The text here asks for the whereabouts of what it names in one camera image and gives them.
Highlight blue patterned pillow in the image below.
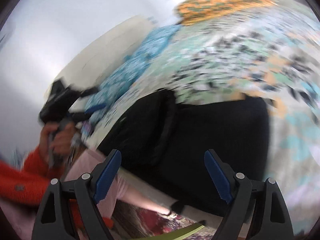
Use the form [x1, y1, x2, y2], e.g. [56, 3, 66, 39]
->
[85, 24, 181, 124]

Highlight green stool frame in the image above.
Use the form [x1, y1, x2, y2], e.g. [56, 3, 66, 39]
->
[145, 223, 205, 240]

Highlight orange sleeve left forearm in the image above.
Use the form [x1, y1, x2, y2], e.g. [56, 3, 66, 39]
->
[1, 147, 118, 239]

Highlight black pants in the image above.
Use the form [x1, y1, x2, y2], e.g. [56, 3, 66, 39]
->
[98, 89, 270, 217]

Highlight red patterned rug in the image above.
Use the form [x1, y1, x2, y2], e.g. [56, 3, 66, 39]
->
[112, 201, 222, 239]

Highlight floral leaf bedsheet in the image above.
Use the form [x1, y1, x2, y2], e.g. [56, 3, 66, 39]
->
[87, 0, 319, 233]

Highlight pink dotted pajama leg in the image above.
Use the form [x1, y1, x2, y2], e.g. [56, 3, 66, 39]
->
[1, 148, 173, 239]

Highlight orange green patterned pillow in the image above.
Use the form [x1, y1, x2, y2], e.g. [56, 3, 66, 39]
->
[175, 0, 275, 25]

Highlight person left hand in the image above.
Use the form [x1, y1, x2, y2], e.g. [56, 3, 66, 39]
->
[39, 122, 76, 163]

